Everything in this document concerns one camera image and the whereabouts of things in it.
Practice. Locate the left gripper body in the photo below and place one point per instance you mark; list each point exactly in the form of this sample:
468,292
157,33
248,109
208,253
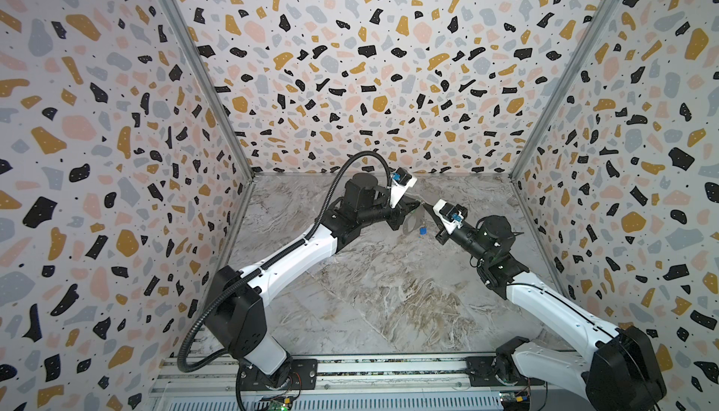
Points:
383,211

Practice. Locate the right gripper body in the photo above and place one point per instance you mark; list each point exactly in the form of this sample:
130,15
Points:
444,227

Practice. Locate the translucent keyring tag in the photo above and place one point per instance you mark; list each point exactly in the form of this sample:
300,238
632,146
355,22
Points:
413,222

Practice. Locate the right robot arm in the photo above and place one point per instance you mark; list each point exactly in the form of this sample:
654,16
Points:
610,367

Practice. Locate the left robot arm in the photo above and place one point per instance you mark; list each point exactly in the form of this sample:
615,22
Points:
239,320

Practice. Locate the right electronics board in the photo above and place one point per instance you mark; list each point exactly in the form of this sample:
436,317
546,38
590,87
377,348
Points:
515,401

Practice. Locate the electronics board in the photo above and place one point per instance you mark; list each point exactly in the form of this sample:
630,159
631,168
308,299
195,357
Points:
515,401
281,403

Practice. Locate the left electronics board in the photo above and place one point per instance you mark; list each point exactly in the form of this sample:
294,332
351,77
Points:
281,403

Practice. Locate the right corner aluminium profile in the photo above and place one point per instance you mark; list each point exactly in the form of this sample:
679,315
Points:
592,35

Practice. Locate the corner aluminium profile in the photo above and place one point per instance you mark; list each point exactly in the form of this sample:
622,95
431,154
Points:
180,30
592,35

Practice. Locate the left corner aluminium profile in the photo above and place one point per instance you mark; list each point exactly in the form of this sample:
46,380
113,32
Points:
180,30

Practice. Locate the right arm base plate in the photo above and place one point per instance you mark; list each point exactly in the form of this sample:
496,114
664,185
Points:
494,371

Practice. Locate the aluminium mounting rail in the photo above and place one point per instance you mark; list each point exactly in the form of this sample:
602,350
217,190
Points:
354,382

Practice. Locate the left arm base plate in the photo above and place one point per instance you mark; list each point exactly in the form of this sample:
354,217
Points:
293,374

